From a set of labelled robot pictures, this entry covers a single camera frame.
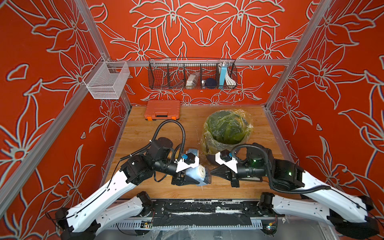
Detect blue pencil sharpener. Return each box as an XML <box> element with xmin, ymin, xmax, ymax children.
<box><xmin>186</xmin><ymin>165</ymin><xmax>212</xmax><ymax>187</ymax></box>
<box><xmin>186</xmin><ymin>148</ymin><xmax>200</xmax><ymax>157</ymax></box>

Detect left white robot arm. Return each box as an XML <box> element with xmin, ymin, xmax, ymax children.
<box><xmin>52</xmin><ymin>120</ymin><xmax>200</xmax><ymax>240</ymax></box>

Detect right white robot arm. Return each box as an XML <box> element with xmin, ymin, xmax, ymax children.
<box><xmin>211</xmin><ymin>143</ymin><xmax>380</xmax><ymax>240</ymax></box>

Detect grey bin with green bag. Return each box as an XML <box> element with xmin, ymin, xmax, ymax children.
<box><xmin>201</xmin><ymin>109</ymin><xmax>254</xmax><ymax>166</ymax></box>

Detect orange tool case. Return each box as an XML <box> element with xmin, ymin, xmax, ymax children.
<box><xmin>144</xmin><ymin>100</ymin><xmax>181</xmax><ymax>121</ymax></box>

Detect dark blue round object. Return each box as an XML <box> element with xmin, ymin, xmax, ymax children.
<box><xmin>205</xmin><ymin>78</ymin><xmax>217</xmax><ymax>89</ymax></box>

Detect grey packet in basket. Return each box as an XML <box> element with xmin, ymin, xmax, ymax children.
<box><xmin>186</xmin><ymin>72</ymin><xmax>200</xmax><ymax>90</ymax></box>

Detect white cable in basket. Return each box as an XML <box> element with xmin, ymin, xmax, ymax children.
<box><xmin>225</xmin><ymin>70</ymin><xmax>237</xmax><ymax>88</ymax></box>

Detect black wire wall basket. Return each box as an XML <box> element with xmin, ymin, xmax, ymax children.
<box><xmin>148</xmin><ymin>57</ymin><xmax>238</xmax><ymax>90</ymax></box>

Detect white wire wall basket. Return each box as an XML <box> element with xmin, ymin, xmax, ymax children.
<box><xmin>85</xmin><ymin>62</ymin><xmax>130</xmax><ymax>100</ymax></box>

